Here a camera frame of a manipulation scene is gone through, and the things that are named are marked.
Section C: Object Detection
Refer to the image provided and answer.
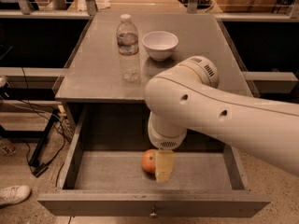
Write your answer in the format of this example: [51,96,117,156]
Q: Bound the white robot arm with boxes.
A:
[145,56,299,175]

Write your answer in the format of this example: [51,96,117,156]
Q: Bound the white sneaker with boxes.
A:
[0,185,31,206]

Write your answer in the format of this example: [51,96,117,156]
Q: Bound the clear plastic water bottle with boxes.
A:
[116,14,140,82]

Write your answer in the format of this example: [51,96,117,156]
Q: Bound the black floor cables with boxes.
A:
[0,67,74,189]

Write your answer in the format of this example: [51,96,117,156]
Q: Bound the small metal drawer knob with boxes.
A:
[149,206,157,218]

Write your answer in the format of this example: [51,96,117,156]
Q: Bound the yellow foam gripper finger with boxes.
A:
[155,150,175,183]

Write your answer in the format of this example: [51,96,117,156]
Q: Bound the black cable bundle on shelf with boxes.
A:
[172,0,215,10]

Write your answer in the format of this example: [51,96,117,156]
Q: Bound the white ceramic bowl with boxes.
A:
[142,31,178,62]

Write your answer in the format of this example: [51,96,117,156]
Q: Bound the open grey top drawer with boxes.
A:
[37,104,270,217]

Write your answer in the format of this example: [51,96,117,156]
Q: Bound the black table leg stand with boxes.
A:
[28,109,59,177]

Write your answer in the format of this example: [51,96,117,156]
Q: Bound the orange fruit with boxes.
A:
[141,149,156,174]

